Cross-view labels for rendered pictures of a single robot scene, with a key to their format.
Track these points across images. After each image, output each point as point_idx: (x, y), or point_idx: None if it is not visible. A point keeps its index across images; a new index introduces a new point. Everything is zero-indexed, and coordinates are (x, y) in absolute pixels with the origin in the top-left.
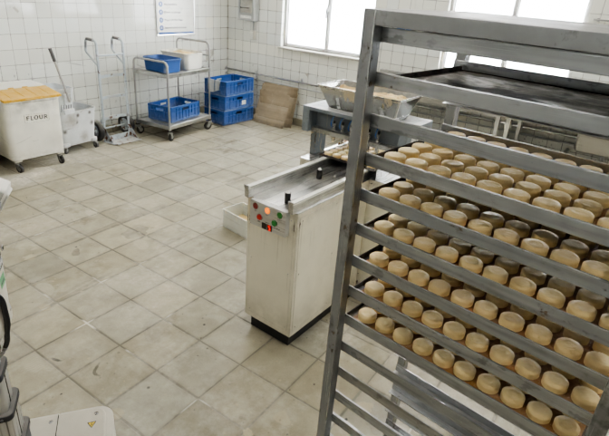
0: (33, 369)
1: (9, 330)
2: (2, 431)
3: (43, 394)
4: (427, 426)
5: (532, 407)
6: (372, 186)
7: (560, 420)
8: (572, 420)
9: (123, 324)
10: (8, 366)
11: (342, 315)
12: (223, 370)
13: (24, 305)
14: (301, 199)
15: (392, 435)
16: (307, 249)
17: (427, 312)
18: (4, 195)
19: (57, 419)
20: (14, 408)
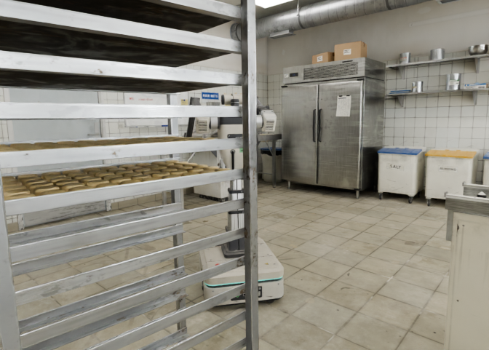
0: (337, 269)
1: (232, 169)
2: (228, 217)
3: (318, 276)
4: (101, 217)
5: (33, 174)
6: None
7: (10, 177)
8: (3, 178)
9: (401, 292)
10: (335, 263)
11: (170, 156)
12: (375, 347)
13: (392, 256)
14: (466, 196)
15: (127, 240)
16: (479, 276)
17: (127, 138)
18: (264, 118)
19: (269, 255)
20: (233, 211)
